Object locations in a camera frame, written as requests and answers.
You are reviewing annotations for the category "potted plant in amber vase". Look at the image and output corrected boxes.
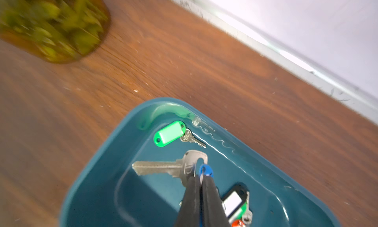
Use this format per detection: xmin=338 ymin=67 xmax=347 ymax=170
xmin=1 ymin=0 xmax=111 ymax=64

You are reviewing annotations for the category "green tag in box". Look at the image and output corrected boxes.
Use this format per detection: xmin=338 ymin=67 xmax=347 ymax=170
xmin=228 ymin=202 xmax=247 ymax=224

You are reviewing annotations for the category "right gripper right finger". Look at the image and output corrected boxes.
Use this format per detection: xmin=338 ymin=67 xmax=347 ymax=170
xmin=202 ymin=176 xmax=231 ymax=227

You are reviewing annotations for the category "red tag in box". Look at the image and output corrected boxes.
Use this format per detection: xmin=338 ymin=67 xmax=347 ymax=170
xmin=231 ymin=220 xmax=246 ymax=227

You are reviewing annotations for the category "green tag key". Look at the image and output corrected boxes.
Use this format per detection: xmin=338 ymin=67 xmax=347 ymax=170
xmin=154 ymin=121 xmax=206 ymax=148

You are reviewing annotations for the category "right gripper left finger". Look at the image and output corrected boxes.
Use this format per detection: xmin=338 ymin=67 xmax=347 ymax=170
xmin=174 ymin=175 xmax=201 ymax=227

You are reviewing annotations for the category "blue tag key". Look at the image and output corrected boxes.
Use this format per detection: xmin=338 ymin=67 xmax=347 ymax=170
xmin=132 ymin=150 xmax=208 ymax=187

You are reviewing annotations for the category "teal plastic storage box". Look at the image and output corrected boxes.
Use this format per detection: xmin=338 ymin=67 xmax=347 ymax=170
xmin=58 ymin=97 xmax=343 ymax=227

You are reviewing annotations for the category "black framed tag key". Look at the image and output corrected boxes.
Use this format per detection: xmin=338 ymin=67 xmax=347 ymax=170
xmin=221 ymin=183 xmax=253 ymax=227

